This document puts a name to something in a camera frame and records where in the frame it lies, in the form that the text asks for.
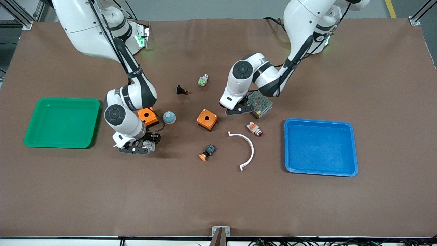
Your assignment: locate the metal mesh power supply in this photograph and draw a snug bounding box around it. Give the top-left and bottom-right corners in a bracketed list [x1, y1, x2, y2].
[246, 90, 273, 119]

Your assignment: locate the orange button box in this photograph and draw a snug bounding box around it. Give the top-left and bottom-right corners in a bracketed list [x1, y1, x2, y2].
[137, 107, 159, 128]
[196, 109, 219, 132]

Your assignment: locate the large white curved clip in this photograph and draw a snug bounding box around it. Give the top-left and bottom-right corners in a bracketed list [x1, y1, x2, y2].
[228, 131, 255, 172]

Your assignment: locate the orange pushbutton black body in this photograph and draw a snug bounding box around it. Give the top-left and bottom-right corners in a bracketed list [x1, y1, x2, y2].
[199, 144, 216, 162]

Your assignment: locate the green plastic tray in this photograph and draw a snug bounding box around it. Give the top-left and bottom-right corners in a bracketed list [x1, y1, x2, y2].
[23, 98, 101, 149]

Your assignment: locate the brown table mat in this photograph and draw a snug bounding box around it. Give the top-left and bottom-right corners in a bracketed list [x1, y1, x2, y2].
[0, 18, 437, 238]

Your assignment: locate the blue plastic tray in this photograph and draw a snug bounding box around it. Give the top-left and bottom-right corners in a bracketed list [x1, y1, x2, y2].
[284, 118, 359, 177]

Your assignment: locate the orange white red switch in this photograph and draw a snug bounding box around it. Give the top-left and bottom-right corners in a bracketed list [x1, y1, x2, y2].
[246, 122, 264, 137]

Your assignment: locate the black left base cable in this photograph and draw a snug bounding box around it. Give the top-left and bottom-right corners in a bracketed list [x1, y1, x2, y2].
[263, 17, 291, 35]

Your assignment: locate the black base cable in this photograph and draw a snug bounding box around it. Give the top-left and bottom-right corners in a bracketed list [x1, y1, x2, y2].
[263, 17, 291, 35]
[113, 0, 139, 22]

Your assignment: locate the grey metal bracket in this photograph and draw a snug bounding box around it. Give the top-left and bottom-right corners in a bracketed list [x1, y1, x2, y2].
[211, 226, 231, 246]

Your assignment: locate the black right base cable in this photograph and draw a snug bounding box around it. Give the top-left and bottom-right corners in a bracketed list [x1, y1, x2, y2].
[113, 0, 139, 22]

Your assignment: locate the black cable bundle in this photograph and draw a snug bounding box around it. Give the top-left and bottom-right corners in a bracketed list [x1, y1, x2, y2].
[248, 237, 437, 246]

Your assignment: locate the aluminium frame profile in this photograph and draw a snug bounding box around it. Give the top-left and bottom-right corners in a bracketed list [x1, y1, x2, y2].
[408, 0, 437, 26]
[0, 0, 47, 30]

